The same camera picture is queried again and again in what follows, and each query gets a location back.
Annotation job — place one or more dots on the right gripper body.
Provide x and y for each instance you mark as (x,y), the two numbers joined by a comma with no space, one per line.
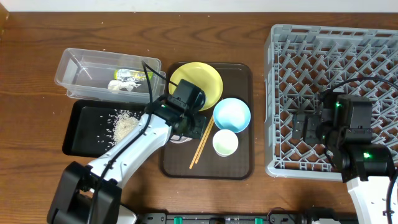
(340,134)

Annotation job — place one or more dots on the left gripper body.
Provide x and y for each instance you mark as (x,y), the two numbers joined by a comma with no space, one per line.
(197,127)

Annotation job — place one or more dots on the wooden chopstick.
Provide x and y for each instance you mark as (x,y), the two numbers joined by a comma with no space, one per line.
(205,141)
(199,149)

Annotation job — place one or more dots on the small white green cup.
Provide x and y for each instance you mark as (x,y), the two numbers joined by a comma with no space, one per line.
(225,142)

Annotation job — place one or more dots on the light blue bowl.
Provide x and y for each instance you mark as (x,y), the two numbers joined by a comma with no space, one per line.
(232,114)

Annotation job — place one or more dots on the green snack wrapper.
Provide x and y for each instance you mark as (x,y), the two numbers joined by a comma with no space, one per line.
(127,75)

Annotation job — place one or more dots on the white tissue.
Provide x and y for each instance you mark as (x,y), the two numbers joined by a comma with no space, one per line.
(116,85)

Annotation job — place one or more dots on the rice pile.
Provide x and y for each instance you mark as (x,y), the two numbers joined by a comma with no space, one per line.
(124,126)

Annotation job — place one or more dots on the white bowl with rice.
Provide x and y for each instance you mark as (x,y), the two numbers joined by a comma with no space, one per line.
(179,139)

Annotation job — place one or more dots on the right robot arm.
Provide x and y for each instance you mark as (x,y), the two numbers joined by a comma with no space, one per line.
(369,172)

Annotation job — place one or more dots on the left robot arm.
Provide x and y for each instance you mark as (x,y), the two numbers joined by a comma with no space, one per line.
(92,193)

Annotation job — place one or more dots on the grey plastic dishwasher rack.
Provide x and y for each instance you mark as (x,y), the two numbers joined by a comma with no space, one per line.
(300,62)

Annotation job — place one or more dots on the yellow round plate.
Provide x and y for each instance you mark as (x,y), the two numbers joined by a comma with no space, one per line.
(203,76)

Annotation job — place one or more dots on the dark brown serving tray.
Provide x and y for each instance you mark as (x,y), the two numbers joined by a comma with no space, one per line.
(175,159)

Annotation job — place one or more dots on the black plastic tray bin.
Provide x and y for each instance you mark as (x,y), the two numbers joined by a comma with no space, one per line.
(90,131)

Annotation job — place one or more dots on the clear plastic bin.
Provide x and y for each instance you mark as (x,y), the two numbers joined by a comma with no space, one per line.
(86,74)

